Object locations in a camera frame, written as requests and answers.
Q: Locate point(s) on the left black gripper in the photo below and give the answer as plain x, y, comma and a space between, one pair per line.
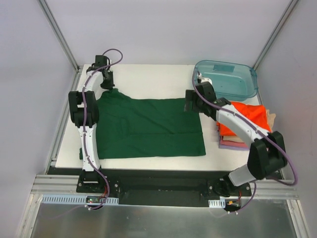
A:
108, 83

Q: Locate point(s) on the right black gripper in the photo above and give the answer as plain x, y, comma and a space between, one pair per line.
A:
188, 100

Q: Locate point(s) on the green t shirt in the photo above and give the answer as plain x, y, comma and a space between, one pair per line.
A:
139, 128

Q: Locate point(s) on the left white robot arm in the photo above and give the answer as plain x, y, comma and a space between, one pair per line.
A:
84, 114

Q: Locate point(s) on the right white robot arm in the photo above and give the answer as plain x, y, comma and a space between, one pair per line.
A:
266, 149

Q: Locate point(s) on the teal plastic bin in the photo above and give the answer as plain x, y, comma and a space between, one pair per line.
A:
235, 82

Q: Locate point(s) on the pink folded t shirt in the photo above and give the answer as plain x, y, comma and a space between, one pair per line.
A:
232, 144

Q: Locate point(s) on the orange folded t shirt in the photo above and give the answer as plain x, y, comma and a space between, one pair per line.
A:
256, 114

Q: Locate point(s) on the beige folded t shirt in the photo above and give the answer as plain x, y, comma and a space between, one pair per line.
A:
270, 121

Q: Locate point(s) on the left aluminium frame post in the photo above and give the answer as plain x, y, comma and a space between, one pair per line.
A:
58, 33

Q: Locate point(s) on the aluminium frame post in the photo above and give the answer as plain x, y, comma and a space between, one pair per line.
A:
58, 33
276, 31

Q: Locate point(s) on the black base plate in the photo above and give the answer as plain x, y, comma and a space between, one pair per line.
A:
159, 188

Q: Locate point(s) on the right white cable duct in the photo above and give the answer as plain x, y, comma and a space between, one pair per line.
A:
216, 203

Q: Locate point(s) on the white cable duct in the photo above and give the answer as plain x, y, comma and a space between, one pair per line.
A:
216, 203
78, 200

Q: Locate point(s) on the front aluminium rail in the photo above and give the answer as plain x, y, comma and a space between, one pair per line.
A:
272, 189

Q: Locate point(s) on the left white cable duct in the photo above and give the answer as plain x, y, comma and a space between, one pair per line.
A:
78, 200

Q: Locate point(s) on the right aluminium frame post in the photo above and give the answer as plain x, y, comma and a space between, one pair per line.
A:
276, 31

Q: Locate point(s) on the left aluminium side rail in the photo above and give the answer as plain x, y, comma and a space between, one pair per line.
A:
31, 212

